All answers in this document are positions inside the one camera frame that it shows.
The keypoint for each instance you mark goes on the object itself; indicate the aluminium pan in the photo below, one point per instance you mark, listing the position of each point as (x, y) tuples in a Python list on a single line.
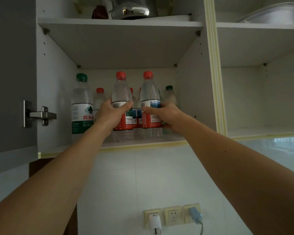
[(272, 14)]

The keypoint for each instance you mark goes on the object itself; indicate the grey cabinet door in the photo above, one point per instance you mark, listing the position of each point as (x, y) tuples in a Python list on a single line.
[(12, 78)]

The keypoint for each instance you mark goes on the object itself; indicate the person's left thumb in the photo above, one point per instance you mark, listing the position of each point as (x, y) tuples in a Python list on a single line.
[(126, 107)]

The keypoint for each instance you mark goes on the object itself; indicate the red-cap water bottle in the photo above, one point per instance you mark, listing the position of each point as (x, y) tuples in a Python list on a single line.
[(99, 99), (134, 117), (150, 92), (121, 92)]

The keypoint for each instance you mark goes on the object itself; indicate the dark red object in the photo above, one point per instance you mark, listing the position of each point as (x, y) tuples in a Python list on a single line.
[(99, 12)]

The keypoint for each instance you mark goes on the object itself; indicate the large green-cap water bottle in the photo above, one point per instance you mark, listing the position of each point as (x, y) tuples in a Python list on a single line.
[(81, 112)]

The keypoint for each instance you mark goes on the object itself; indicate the person's left forearm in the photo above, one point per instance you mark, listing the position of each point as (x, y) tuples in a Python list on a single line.
[(46, 183)]

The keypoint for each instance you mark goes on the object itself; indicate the white plug adapter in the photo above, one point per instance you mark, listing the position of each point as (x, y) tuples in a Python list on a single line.
[(155, 223)]

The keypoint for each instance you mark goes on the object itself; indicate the metal cabinet door hinge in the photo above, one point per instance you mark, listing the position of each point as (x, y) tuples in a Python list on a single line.
[(38, 115)]

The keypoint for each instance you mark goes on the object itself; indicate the blue plug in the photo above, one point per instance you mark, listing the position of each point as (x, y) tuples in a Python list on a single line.
[(195, 214)]

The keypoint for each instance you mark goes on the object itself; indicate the person's left hand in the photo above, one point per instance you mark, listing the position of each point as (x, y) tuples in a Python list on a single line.
[(107, 115)]

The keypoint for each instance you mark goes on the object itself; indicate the white wall cabinet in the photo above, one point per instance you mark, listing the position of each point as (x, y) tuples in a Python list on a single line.
[(127, 44)]

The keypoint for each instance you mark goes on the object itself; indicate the person's right forearm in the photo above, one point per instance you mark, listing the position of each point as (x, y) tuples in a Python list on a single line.
[(240, 173)]

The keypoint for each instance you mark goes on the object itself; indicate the person's right thumb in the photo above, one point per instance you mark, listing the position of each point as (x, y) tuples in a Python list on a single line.
[(150, 110)]

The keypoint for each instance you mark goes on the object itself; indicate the stainless steel pot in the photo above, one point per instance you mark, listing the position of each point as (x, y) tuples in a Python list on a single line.
[(134, 8)]

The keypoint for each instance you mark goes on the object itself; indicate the small green-cap water bottle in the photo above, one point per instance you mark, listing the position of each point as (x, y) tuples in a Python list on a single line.
[(171, 96)]

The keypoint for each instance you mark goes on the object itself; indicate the person's right hand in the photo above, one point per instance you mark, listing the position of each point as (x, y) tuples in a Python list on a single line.
[(170, 116)]

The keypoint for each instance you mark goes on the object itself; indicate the cream wall socket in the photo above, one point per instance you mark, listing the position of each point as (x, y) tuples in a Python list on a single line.
[(173, 215), (147, 214), (186, 212)]

